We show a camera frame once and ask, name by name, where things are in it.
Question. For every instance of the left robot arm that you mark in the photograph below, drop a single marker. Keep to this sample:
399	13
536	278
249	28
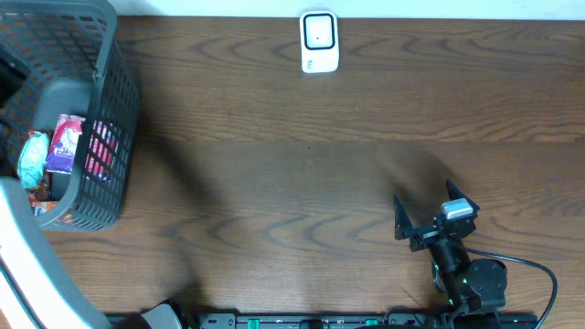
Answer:
37	291

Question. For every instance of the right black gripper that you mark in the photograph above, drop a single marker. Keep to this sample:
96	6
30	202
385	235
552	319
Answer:
424	236

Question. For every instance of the dark grey plastic basket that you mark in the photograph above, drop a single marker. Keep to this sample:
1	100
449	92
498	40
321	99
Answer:
61	57

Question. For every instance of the purple tissue pack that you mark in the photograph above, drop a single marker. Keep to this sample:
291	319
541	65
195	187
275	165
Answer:
64	145

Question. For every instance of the black mounting rail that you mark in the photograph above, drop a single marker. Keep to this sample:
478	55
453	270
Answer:
398	319

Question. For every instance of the white barcode scanner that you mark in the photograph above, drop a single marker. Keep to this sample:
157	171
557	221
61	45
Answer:
319	42

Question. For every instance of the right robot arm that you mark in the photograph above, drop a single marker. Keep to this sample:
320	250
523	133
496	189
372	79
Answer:
472	286

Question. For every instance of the mint green snack packet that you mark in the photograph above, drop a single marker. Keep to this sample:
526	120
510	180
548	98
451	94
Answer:
31	162

